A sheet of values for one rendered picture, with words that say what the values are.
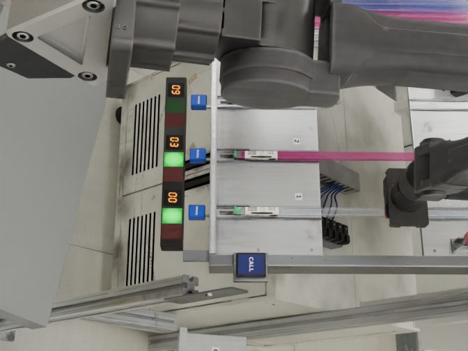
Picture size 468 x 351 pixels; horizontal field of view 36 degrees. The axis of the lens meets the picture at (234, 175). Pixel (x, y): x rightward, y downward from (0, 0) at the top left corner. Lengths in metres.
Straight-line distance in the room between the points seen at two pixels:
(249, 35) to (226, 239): 0.76
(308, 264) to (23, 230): 0.48
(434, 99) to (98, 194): 1.03
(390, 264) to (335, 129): 0.69
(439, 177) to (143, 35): 0.59
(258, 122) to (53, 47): 0.82
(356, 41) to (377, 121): 1.55
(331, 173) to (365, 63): 1.17
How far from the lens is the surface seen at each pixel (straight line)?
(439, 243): 1.35
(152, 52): 0.56
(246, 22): 0.57
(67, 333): 1.95
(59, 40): 0.59
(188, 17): 0.55
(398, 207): 1.24
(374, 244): 1.96
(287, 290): 1.60
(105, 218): 2.08
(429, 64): 0.62
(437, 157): 1.05
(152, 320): 1.70
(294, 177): 1.33
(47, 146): 1.24
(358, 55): 0.60
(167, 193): 1.33
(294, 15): 0.59
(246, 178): 1.33
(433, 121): 1.43
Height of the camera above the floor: 1.56
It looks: 38 degrees down
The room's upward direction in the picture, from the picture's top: 73 degrees clockwise
